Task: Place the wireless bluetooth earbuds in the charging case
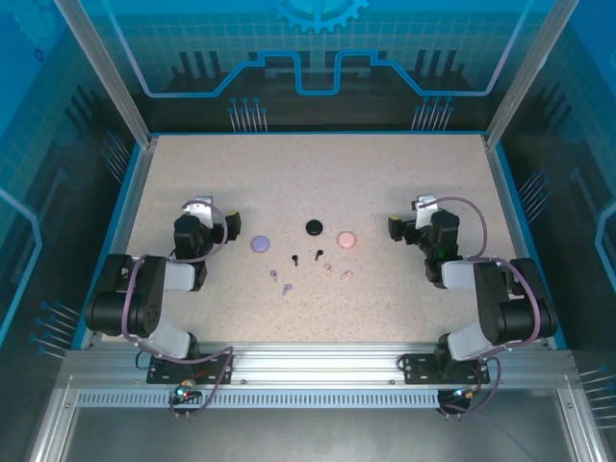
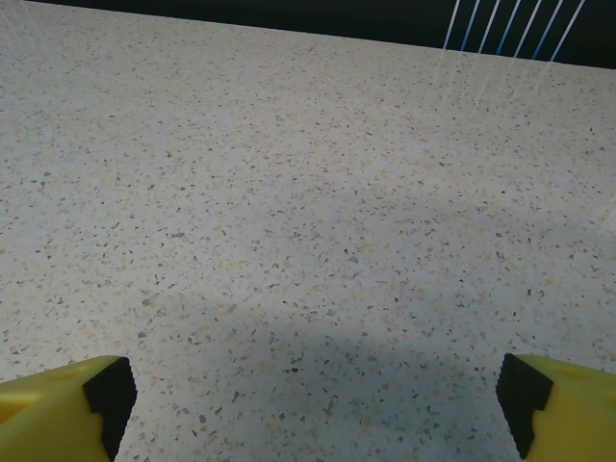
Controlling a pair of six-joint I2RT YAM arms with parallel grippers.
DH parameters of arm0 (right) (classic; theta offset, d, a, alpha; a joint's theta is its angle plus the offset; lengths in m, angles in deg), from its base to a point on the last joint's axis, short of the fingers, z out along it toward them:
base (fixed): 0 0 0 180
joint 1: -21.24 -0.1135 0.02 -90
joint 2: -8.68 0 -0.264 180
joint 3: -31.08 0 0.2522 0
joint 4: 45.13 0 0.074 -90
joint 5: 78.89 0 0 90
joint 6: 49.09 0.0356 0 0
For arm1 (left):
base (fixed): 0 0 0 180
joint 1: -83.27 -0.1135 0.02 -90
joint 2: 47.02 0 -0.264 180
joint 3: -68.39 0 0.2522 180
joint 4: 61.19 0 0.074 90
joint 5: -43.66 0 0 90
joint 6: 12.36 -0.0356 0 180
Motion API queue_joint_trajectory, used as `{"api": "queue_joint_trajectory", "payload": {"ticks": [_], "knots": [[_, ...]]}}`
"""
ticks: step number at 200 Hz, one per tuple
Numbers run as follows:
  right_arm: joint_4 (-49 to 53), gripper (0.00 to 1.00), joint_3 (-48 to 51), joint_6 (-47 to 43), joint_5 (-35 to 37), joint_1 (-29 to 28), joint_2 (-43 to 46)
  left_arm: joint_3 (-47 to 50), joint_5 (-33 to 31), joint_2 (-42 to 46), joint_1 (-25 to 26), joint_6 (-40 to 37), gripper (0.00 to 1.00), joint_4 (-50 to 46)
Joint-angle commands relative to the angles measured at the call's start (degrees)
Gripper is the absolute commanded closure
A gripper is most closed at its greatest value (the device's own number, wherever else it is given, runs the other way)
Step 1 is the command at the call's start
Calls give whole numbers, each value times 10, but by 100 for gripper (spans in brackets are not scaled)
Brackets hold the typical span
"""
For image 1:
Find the purple earbud charging case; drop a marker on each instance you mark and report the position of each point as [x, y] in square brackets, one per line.
[260, 244]

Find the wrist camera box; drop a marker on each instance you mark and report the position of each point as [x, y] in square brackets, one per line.
[197, 208]
[423, 202]

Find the aluminium frame post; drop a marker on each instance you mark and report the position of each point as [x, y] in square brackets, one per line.
[110, 72]
[529, 72]

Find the black earbud charging case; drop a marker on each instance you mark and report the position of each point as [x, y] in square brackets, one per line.
[314, 227]

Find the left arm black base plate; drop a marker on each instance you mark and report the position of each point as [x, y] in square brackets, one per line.
[159, 375]

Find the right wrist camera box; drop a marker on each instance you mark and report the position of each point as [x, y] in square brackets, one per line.
[423, 202]

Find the blue trimmed aluminium side rail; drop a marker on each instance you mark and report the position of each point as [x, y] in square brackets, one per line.
[510, 202]
[129, 202]

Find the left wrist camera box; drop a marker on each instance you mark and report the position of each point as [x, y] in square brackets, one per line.
[197, 208]

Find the pink earbud charging case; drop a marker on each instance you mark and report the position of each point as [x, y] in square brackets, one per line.
[346, 240]

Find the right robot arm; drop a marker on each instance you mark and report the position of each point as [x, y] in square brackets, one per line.
[491, 298]

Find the metal lower shelf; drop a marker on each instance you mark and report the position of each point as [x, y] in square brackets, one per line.
[313, 438]

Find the small led connector board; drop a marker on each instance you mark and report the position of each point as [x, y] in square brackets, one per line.
[182, 393]
[462, 393]

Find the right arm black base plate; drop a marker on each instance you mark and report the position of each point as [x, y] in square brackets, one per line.
[416, 368]

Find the aluminium mounting rail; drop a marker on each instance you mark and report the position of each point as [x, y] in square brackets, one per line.
[317, 366]

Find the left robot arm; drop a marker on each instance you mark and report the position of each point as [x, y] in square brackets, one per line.
[144, 298]

